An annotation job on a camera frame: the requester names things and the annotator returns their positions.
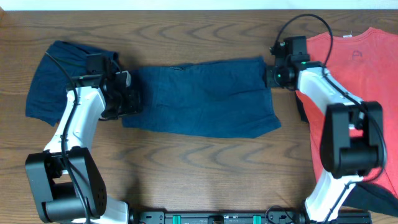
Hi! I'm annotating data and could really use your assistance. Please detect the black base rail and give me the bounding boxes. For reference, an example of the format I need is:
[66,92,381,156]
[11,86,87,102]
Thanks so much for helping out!
[129,208,373,224]

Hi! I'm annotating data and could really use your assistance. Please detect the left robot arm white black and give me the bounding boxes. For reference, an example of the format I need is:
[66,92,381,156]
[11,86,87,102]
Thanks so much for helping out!
[25,71,133,223]

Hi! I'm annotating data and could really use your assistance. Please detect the folded navy blue garment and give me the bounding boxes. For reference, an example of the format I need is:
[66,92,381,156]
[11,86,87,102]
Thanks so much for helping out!
[25,40,119,126]

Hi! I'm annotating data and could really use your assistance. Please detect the black garment under t-shirt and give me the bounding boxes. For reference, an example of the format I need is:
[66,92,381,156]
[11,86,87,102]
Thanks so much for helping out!
[343,183,397,217]

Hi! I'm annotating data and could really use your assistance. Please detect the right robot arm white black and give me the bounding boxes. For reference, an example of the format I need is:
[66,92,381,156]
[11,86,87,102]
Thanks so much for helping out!
[264,62,387,223]

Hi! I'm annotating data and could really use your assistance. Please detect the navy blue shorts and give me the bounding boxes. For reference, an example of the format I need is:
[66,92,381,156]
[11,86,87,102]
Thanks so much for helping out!
[122,57,281,138]

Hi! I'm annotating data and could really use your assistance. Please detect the red t-shirt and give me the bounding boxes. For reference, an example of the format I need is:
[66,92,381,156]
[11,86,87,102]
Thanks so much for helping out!
[307,27,397,196]

